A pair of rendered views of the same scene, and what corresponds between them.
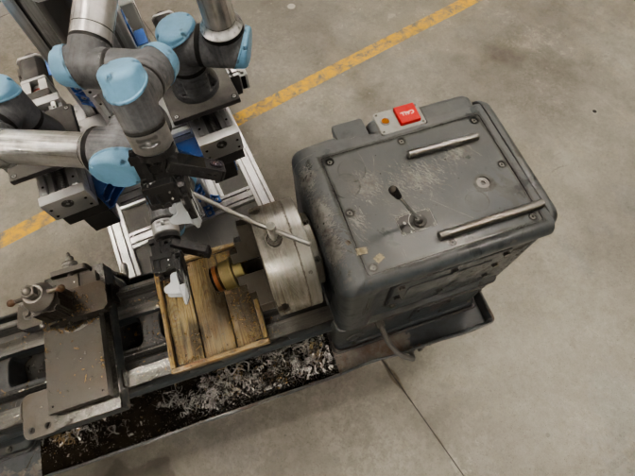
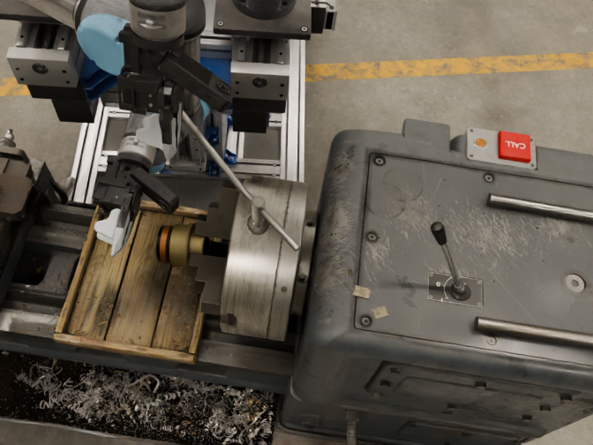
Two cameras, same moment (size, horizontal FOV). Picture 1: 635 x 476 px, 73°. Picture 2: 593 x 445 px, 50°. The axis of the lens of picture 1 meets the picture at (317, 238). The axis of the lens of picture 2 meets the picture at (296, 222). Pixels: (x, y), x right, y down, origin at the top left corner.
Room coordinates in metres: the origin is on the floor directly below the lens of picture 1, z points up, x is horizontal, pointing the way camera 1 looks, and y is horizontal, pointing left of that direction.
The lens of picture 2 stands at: (-0.05, -0.10, 2.22)
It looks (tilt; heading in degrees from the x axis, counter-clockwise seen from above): 61 degrees down; 16
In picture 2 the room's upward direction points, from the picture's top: 9 degrees clockwise
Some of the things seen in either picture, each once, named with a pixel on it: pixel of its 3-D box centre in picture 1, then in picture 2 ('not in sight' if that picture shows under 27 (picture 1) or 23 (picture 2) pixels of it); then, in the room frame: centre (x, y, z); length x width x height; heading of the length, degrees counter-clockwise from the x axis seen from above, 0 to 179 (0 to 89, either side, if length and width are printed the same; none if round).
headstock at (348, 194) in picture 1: (407, 214); (456, 282); (0.58, -0.28, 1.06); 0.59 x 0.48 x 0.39; 106
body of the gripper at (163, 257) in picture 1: (168, 256); (123, 186); (0.47, 0.43, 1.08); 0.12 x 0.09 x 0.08; 16
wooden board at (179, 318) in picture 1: (210, 303); (145, 275); (0.38, 0.35, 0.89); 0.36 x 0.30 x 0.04; 16
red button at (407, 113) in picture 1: (406, 114); (514, 147); (0.80, -0.26, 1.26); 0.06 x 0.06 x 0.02; 16
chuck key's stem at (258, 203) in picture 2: (272, 234); (258, 216); (0.44, 0.11, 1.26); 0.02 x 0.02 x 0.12
